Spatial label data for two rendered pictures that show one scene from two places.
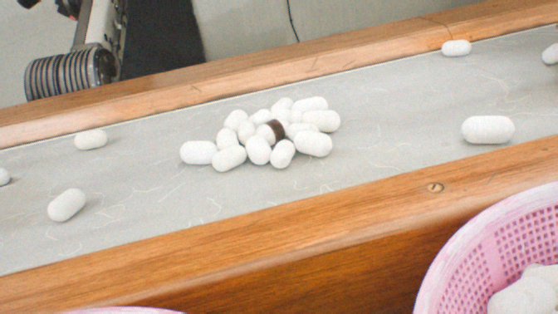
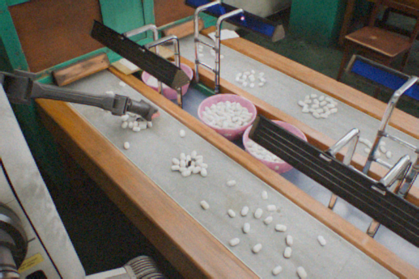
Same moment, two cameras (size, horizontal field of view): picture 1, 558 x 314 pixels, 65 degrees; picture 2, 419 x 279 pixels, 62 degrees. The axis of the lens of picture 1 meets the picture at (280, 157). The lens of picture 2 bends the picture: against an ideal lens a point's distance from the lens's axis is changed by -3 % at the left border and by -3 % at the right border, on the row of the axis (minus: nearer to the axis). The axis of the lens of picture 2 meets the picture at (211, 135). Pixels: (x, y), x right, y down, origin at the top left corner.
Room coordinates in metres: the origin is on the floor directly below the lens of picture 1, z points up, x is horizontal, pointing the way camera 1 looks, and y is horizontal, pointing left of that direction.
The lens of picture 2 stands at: (0.92, 0.85, 1.75)
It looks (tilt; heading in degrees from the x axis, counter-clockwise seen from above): 41 degrees down; 233
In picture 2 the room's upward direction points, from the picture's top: straight up
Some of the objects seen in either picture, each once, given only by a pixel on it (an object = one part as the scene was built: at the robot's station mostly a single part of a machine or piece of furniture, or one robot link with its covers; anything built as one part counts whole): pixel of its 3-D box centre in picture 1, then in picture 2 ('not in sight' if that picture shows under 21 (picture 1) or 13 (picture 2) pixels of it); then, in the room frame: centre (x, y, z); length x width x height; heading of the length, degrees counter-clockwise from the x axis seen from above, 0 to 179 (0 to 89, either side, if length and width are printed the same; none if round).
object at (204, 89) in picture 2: not in sight; (218, 50); (-0.10, -0.44, 0.90); 0.20 x 0.19 x 0.45; 96
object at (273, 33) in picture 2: not in sight; (230, 12); (-0.18, -0.46, 1.08); 0.62 x 0.08 x 0.07; 96
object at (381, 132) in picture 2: not in sight; (404, 145); (-0.21, 0.52, 0.90); 0.20 x 0.19 x 0.45; 96
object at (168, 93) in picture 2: not in sight; (167, 81); (0.11, -0.60, 0.72); 0.27 x 0.27 x 0.10
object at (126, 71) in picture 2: not in sight; (143, 59); (0.14, -0.81, 0.77); 0.33 x 0.15 x 0.01; 6
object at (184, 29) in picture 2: not in sight; (183, 29); (-0.20, -0.90, 0.83); 0.30 x 0.06 x 0.07; 6
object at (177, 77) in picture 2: not in sight; (133, 48); (0.37, -0.40, 1.08); 0.62 x 0.08 x 0.07; 96
